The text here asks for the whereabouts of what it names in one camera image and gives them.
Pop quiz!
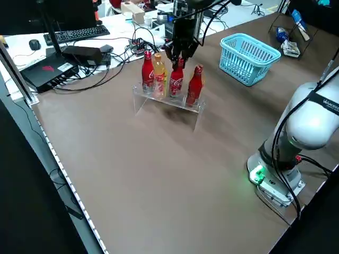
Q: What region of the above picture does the light blue plastic basket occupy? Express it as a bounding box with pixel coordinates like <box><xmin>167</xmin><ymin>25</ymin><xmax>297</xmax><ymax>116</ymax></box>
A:
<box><xmin>219</xmin><ymin>33</ymin><xmax>281</xmax><ymax>87</ymax></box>

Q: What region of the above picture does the black power brick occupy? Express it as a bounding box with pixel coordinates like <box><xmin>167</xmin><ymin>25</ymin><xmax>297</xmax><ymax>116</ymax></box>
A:
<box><xmin>62</xmin><ymin>45</ymin><xmax>103</xmax><ymax>67</ymax></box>

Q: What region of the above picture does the red cola bottle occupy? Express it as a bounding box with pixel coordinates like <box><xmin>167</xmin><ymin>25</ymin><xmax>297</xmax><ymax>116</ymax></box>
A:
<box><xmin>185</xmin><ymin>64</ymin><xmax>204</xmax><ymax>108</ymax></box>
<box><xmin>141</xmin><ymin>50</ymin><xmax>156</xmax><ymax>93</ymax></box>
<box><xmin>168</xmin><ymin>58</ymin><xmax>185</xmax><ymax>99</ymax></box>

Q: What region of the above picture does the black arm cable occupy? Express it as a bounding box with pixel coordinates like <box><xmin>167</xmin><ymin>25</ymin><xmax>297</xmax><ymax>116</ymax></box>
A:
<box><xmin>271</xmin><ymin>59</ymin><xmax>339</xmax><ymax>220</ymax></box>

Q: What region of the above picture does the clear acrylic bottle tray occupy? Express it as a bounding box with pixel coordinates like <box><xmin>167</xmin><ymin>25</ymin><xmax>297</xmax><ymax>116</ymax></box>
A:
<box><xmin>132</xmin><ymin>82</ymin><xmax>207</xmax><ymax>133</ymax></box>

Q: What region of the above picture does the black keyboard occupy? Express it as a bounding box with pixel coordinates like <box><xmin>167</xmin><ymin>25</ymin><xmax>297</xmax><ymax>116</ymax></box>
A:
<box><xmin>43</xmin><ymin>25</ymin><xmax>111</xmax><ymax>46</ymax></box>

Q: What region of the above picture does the black monitor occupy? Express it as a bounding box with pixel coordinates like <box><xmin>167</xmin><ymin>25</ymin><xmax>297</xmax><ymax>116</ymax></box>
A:
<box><xmin>0</xmin><ymin>0</ymin><xmax>97</xmax><ymax>37</ymax></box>

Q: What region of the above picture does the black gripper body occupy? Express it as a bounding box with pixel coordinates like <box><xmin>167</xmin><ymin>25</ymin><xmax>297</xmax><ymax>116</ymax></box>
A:
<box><xmin>173</xmin><ymin>14</ymin><xmax>197</xmax><ymax>44</ymax></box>

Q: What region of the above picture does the black wire rack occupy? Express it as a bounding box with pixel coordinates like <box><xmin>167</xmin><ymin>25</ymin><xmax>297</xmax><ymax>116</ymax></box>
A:
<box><xmin>267</xmin><ymin>10</ymin><xmax>318</xmax><ymax>59</ymax></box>

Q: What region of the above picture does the aluminium frame post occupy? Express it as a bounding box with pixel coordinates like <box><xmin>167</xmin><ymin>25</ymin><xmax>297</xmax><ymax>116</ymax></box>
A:
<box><xmin>0</xmin><ymin>41</ymin><xmax>37</xmax><ymax>105</ymax></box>

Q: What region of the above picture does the white yellow snack packet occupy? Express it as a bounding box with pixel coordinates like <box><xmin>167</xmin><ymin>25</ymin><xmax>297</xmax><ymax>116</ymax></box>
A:
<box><xmin>280</xmin><ymin>39</ymin><xmax>301</xmax><ymax>58</ymax></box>

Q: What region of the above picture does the black box red logo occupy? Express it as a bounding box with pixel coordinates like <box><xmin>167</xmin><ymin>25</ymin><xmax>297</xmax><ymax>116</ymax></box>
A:
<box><xmin>20</xmin><ymin>47</ymin><xmax>80</xmax><ymax>93</ymax></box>

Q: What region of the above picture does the dark blue nut bag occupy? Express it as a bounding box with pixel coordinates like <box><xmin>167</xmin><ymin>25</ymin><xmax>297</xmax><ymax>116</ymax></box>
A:
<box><xmin>275</xmin><ymin>26</ymin><xmax>288</xmax><ymax>42</ymax></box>

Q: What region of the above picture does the hub with red plugs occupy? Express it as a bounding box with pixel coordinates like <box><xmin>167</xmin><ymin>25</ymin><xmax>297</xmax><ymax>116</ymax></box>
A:
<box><xmin>128</xmin><ymin>38</ymin><xmax>149</xmax><ymax>55</ymax></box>

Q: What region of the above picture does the black stand pole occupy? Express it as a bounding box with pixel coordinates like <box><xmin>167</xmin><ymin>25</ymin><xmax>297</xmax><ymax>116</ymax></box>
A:
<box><xmin>37</xmin><ymin>0</ymin><xmax>64</xmax><ymax>56</ymax></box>

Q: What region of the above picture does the orange tea bottle red label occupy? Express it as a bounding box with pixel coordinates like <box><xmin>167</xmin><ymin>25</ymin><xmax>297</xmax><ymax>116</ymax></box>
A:
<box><xmin>153</xmin><ymin>52</ymin><xmax>167</xmax><ymax>99</ymax></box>

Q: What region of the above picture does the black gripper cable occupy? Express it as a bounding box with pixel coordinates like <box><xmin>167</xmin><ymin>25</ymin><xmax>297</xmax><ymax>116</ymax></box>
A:
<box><xmin>197</xmin><ymin>0</ymin><xmax>239</xmax><ymax>47</ymax></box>

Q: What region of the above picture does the light blue snack bag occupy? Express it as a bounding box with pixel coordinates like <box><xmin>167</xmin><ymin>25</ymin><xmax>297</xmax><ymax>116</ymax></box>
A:
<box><xmin>291</xmin><ymin>9</ymin><xmax>308</xmax><ymax>30</ymax></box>

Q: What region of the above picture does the aluminium camera post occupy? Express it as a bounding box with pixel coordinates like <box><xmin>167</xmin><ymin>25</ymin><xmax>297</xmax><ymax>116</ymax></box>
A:
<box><xmin>194</xmin><ymin>10</ymin><xmax>204</xmax><ymax>40</ymax></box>

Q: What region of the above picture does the cardboard box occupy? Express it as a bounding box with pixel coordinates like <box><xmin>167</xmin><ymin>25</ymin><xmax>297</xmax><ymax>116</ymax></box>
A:
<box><xmin>120</xmin><ymin>2</ymin><xmax>146</xmax><ymax>22</ymax></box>

